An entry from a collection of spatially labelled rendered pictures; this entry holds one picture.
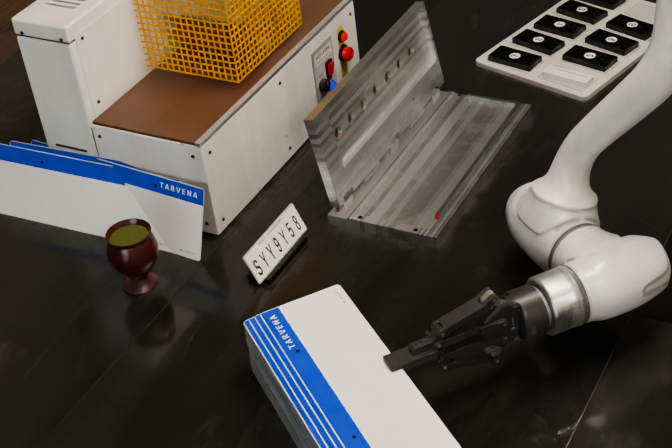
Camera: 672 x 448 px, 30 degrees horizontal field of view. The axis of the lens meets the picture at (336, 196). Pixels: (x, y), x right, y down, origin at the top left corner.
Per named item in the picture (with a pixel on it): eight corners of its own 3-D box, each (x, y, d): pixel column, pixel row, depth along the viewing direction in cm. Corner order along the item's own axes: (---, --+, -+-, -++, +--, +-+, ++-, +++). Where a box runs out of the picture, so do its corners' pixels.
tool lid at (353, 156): (312, 120, 206) (302, 119, 207) (342, 215, 215) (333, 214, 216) (424, 0, 237) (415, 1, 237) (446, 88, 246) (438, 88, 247)
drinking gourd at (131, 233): (146, 262, 215) (133, 210, 209) (176, 281, 210) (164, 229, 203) (106, 287, 211) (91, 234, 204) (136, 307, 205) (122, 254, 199)
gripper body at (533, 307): (551, 300, 174) (492, 323, 171) (551, 345, 179) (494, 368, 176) (523, 270, 180) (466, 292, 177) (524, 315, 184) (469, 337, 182)
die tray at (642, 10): (584, 102, 241) (584, 98, 240) (473, 64, 257) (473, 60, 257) (693, 18, 263) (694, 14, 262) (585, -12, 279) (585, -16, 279)
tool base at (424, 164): (437, 249, 209) (435, 231, 207) (328, 223, 218) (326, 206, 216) (532, 114, 239) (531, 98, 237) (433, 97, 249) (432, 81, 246)
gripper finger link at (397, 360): (437, 355, 173) (437, 351, 173) (392, 372, 171) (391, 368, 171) (427, 342, 176) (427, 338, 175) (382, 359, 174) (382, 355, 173)
